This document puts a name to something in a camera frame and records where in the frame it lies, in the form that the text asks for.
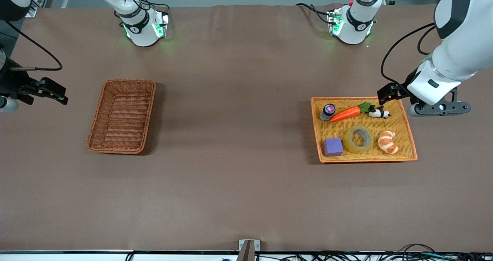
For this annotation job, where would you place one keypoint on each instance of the yellow tape roll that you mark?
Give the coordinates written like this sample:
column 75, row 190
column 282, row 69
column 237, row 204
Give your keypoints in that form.
column 348, row 139

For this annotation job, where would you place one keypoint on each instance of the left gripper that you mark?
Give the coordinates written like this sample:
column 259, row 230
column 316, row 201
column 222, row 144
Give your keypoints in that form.
column 405, row 85

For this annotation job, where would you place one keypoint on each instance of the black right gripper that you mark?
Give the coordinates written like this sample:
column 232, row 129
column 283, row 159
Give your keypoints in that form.
column 11, row 83

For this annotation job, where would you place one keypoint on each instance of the small bottle purple cap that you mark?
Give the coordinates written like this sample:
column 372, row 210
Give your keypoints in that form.
column 327, row 111

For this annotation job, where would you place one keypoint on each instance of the black white panda toy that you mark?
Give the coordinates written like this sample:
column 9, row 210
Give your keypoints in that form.
column 379, row 113

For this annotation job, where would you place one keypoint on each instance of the orange toy carrot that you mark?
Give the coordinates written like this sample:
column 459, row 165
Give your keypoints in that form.
column 346, row 113

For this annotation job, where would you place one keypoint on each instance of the purple cube block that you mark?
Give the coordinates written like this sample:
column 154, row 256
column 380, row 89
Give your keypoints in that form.
column 333, row 147

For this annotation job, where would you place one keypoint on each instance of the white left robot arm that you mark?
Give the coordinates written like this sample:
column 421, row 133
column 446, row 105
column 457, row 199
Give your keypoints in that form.
column 462, row 29

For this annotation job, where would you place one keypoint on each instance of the toy croissant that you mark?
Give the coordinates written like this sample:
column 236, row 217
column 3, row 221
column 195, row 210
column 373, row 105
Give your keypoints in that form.
column 388, row 142

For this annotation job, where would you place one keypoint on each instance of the orange woven basket tray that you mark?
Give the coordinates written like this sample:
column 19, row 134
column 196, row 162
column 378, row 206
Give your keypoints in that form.
column 362, row 157

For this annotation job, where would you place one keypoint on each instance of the brown table cover sheet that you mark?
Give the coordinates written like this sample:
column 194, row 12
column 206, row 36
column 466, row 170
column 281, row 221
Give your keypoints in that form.
column 238, row 176

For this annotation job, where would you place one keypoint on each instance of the brown wicker basket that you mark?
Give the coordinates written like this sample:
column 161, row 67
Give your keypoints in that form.
column 123, row 118

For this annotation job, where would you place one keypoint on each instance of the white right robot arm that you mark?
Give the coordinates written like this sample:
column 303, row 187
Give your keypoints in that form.
column 140, row 26

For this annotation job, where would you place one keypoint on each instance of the metal bracket at table edge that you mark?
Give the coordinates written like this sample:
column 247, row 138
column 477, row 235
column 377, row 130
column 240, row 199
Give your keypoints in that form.
column 249, row 249

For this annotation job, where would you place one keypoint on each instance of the white table edge rail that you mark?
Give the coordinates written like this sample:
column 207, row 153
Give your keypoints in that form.
column 77, row 256

